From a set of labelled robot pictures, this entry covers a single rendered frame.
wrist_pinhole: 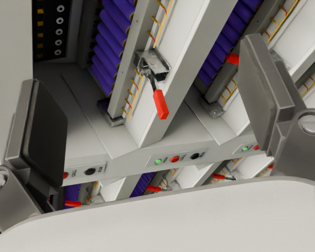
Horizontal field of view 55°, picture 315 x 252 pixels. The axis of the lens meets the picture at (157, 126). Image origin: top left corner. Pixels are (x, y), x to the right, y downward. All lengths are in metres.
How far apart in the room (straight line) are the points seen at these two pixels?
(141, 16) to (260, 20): 0.20
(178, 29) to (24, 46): 0.16
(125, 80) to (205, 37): 0.13
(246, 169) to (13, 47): 0.71
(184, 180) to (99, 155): 0.34
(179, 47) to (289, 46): 0.20
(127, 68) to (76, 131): 0.14
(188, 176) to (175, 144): 0.24
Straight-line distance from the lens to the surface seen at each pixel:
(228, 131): 0.59
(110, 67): 0.46
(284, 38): 0.50
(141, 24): 0.37
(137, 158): 0.52
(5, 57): 0.32
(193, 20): 0.33
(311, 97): 0.72
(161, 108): 0.33
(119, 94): 0.44
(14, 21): 0.29
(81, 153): 0.47
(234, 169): 0.92
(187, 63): 0.37
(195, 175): 0.73
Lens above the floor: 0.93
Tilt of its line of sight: 25 degrees down
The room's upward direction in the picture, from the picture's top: 95 degrees counter-clockwise
